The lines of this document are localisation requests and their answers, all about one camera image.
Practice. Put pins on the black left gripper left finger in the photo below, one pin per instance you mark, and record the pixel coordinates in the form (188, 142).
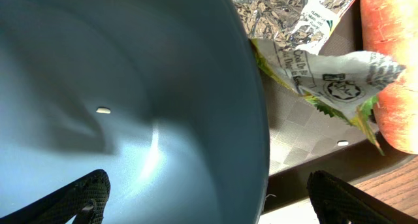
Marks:
(81, 201)

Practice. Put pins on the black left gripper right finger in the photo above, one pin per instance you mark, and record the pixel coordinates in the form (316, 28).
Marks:
(335, 204)

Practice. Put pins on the dark blue large bowl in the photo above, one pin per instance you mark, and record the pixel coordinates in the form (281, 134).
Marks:
(162, 98)

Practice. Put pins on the brown serving tray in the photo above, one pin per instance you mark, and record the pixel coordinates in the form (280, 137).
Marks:
(304, 140)

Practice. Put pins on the green foil snack wrapper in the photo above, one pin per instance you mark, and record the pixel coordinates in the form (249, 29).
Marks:
(287, 37)

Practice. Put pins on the orange carrot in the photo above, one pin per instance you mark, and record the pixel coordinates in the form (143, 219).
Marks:
(389, 27)

